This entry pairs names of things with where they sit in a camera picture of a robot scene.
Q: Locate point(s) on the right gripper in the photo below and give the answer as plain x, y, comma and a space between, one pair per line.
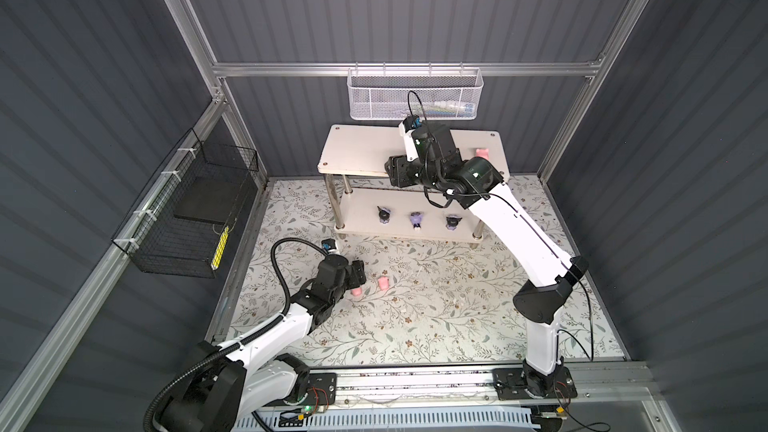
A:
396, 171

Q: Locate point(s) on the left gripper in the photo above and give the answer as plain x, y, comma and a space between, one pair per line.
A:
354, 274

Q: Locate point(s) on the purple striped toy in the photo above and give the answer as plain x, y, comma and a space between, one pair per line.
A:
452, 221

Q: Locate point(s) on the dark purple toy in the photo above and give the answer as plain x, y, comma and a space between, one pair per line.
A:
384, 214

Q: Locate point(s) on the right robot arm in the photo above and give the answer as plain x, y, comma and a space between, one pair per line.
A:
551, 272

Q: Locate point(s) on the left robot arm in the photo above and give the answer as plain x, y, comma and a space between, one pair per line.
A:
227, 382

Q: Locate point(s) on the white two-tier shelf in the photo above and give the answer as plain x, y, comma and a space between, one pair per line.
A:
353, 150

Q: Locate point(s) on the items in white basket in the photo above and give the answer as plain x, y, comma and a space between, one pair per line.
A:
444, 110

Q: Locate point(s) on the yellow label tag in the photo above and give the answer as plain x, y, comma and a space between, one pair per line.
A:
220, 249

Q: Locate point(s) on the black pad in basket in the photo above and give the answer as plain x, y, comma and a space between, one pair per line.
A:
210, 201

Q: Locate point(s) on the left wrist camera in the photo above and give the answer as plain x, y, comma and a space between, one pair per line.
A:
330, 246

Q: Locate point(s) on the white wire mesh basket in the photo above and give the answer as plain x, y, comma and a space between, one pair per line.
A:
376, 94

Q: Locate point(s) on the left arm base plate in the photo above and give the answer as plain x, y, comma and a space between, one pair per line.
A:
313, 389

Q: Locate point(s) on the black wire mesh basket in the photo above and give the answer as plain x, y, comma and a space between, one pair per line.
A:
158, 243

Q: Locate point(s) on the white ribbed cable duct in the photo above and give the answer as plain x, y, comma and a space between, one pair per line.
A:
468, 418

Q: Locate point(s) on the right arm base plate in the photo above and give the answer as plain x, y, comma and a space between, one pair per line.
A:
521, 383

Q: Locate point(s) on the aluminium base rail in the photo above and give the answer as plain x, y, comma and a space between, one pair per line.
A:
597, 383

